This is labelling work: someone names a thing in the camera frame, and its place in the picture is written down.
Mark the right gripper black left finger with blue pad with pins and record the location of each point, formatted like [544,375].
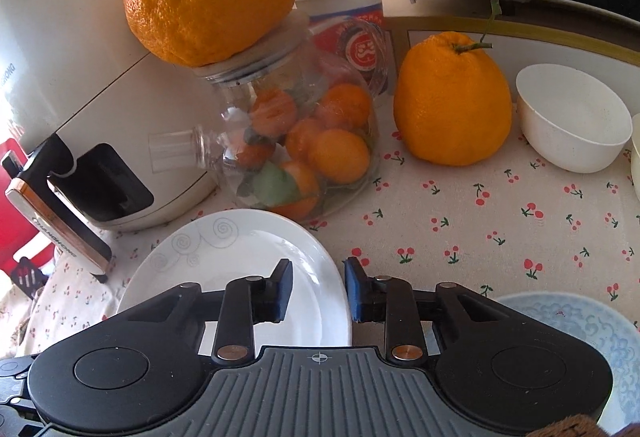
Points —
[249,301]

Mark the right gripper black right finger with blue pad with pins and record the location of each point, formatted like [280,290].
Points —
[392,302]

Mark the white plate swirl pattern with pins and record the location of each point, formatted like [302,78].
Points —
[240,276]

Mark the small white bowl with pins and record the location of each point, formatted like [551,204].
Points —
[571,118]

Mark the cream bowl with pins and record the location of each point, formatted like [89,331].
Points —
[635,154]

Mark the cherry print tablecloth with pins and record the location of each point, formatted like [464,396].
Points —
[512,224]

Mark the glass jar with kumquats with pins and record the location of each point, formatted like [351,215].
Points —
[297,133]

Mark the large orange on table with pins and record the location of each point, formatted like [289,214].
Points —
[452,103]

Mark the white rice cooker appliance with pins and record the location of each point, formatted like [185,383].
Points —
[85,97]

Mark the white cabinet gold trim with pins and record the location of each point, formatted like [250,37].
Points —
[529,32]

